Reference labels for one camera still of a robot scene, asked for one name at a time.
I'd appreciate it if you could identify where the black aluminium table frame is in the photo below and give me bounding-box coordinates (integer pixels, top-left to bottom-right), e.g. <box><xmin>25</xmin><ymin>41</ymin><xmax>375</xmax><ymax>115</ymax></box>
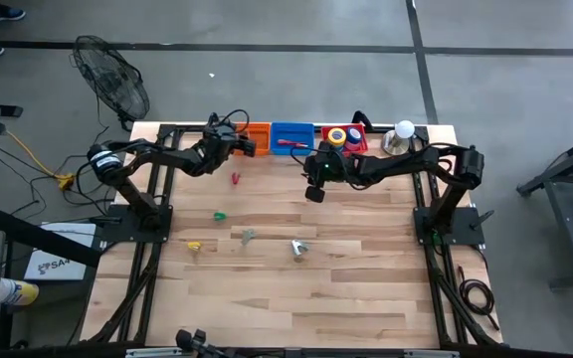
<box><xmin>85</xmin><ymin>111</ymin><xmax>504</xmax><ymax>358</ymax></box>

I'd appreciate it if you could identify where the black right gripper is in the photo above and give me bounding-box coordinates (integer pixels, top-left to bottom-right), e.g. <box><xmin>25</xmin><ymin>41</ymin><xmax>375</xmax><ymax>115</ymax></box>
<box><xmin>303</xmin><ymin>140</ymin><xmax>350</xmax><ymax>204</ymax></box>

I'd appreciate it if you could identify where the orange plastic basket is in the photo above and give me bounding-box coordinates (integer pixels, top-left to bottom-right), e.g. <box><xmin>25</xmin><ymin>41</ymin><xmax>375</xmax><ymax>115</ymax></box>
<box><xmin>234</xmin><ymin>121</ymin><xmax>272</xmax><ymax>156</ymax></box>

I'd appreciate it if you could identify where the black floor fan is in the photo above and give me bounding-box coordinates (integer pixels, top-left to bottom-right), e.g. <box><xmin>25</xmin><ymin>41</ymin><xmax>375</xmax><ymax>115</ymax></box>
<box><xmin>70</xmin><ymin>34</ymin><xmax>151</xmax><ymax>131</ymax></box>

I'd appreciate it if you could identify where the red plastic basket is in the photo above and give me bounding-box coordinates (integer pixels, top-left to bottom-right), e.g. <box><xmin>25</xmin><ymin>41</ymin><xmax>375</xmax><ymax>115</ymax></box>
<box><xmin>319</xmin><ymin>122</ymin><xmax>369</xmax><ymax>156</ymax></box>

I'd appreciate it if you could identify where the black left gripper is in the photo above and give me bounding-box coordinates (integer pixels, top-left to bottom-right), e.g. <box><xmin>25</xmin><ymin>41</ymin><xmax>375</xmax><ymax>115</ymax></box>
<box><xmin>199</xmin><ymin>123</ymin><xmax>258</xmax><ymax>168</ymax></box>

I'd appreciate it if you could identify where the white bulb table lamp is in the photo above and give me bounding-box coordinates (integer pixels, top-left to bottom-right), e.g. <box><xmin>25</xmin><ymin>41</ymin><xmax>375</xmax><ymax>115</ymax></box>
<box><xmin>382</xmin><ymin>119</ymin><xmax>416</xmax><ymax>156</ymax></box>

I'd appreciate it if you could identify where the black metal side stand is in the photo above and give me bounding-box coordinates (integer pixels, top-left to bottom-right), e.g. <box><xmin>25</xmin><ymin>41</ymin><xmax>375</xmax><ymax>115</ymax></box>
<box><xmin>516</xmin><ymin>127</ymin><xmax>573</xmax><ymax>290</ymax></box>

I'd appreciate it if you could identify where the yellow tape roll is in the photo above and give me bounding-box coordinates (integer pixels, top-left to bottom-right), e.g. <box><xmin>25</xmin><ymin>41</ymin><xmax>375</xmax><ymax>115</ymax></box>
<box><xmin>326</xmin><ymin>126</ymin><xmax>347</xmax><ymax>146</ymax></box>

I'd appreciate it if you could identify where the white printed sign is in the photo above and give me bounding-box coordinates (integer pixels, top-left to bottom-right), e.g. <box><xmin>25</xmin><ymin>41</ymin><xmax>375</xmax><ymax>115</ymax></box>
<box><xmin>23</xmin><ymin>222</ymin><xmax>97</xmax><ymax>282</ymax></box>

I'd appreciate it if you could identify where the black frame handle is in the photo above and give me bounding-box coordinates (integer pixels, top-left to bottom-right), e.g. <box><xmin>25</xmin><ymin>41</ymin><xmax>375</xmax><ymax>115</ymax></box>
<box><xmin>350</xmin><ymin>109</ymin><xmax>376</xmax><ymax>131</ymax></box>

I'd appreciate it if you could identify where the blue plastic basket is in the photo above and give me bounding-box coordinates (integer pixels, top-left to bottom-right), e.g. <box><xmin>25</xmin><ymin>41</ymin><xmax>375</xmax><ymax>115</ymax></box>
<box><xmin>270</xmin><ymin>121</ymin><xmax>315</xmax><ymax>156</ymax></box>

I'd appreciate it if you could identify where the yellow extension cable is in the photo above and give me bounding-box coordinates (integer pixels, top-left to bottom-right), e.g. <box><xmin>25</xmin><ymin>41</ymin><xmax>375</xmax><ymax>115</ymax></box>
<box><xmin>0</xmin><ymin>102</ymin><xmax>78</xmax><ymax>193</ymax></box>

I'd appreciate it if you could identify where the coiled black cable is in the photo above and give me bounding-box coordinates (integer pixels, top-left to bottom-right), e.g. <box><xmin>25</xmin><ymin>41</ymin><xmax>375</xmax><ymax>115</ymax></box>
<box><xmin>457</xmin><ymin>266</ymin><xmax>501</xmax><ymax>332</ymax></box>

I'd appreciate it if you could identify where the black stand beam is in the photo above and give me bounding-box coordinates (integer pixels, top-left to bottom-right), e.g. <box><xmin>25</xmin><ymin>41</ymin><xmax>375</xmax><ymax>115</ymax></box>
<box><xmin>0</xmin><ymin>206</ymin><xmax>103</xmax><ymax>269</ymax></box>

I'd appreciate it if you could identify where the white and yellow bottle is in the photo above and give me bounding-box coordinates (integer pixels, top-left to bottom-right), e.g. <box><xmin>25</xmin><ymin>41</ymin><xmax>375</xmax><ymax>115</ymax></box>
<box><xmin>0</xmin><ymin>277</ymin><xmax>41</xmax><ymax>307</ymax></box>

